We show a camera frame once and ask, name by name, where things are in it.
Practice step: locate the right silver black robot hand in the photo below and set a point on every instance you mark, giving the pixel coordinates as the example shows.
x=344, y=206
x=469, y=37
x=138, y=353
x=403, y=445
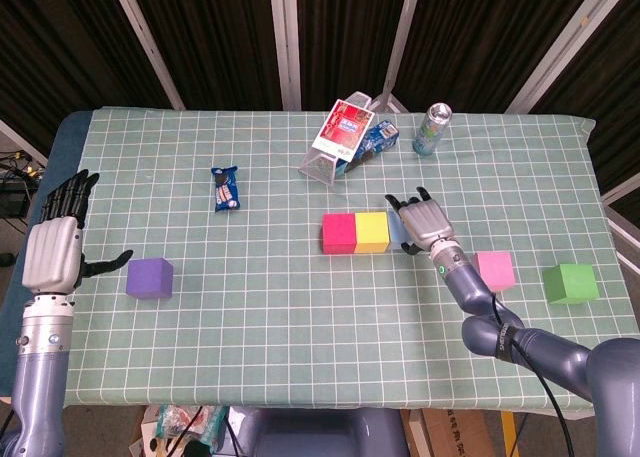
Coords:
x=427, y=222

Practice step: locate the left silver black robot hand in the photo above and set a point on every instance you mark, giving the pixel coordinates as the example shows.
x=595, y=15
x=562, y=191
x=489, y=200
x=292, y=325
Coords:
x=52, y=254

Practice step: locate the light blue foam cube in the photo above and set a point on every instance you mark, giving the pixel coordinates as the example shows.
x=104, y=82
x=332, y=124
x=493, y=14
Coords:
x=396, y=232

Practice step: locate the pink foam cube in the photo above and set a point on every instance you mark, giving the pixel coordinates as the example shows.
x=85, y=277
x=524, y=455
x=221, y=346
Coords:
x=495, y=272

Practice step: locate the red foam cube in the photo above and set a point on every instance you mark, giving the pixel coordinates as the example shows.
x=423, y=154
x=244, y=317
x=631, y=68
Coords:
x=339, y=234

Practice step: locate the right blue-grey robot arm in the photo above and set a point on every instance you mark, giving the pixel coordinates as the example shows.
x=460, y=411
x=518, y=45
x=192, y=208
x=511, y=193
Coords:
x=470, y=287

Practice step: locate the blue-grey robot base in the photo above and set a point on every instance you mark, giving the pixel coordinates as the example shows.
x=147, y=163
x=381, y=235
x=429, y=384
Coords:
x=320, y=432

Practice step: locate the yellow foam cube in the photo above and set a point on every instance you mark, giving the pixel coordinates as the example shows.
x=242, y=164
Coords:
x=372, y=232

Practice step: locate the black equipment box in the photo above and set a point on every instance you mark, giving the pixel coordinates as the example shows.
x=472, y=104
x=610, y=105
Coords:
x=12, y=202

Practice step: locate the light green drink can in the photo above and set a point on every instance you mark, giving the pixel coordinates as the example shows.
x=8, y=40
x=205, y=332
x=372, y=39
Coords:
x=430, y=132

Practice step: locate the blue cookie box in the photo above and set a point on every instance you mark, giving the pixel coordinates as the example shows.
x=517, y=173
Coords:
x=382, y=137

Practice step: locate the purple foam cube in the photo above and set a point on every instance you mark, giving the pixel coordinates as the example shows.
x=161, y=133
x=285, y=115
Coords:
x=150, y=279

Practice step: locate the red and white snack pack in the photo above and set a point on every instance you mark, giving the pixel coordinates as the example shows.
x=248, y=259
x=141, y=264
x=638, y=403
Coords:
x=342, y=129

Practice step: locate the green foam cube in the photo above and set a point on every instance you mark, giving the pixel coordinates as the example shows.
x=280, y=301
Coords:
x=572, y=284

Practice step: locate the green checked tablecloth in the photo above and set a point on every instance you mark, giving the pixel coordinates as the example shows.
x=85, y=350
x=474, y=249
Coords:
x=300, y=337

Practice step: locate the small blue cookie packet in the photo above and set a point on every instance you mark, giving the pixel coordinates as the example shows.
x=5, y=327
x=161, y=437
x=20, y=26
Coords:
x=226, y=192

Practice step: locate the colourful snack bag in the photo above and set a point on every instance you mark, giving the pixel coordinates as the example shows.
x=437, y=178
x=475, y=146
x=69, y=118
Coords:
x=172, y=422

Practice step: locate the brown cardboard box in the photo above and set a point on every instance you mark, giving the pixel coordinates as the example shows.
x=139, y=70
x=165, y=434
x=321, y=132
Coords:
x=460, y=434

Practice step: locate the yellow metal strip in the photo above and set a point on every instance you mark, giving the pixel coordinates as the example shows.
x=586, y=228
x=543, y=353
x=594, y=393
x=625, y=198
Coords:
x=509, y=434

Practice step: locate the white metal frame bar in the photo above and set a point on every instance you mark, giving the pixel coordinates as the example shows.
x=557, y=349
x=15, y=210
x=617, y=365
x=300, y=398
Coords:
x=22, y=142
x=625, y=234

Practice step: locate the white metal frame post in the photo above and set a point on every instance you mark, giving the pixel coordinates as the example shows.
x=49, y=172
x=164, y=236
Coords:
x=145, y=42
x=565, y=42
x=285, y=42
x=402, y=32

